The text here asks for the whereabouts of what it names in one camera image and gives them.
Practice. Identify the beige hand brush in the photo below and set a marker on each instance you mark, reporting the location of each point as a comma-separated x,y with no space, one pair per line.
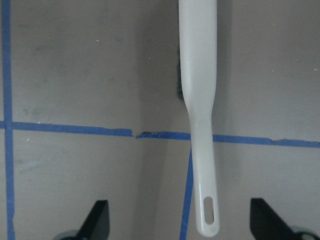
197,21

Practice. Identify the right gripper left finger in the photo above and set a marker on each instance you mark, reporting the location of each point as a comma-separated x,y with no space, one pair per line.
97,224

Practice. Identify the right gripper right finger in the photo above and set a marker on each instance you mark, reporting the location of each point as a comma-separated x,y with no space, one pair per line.
265,223

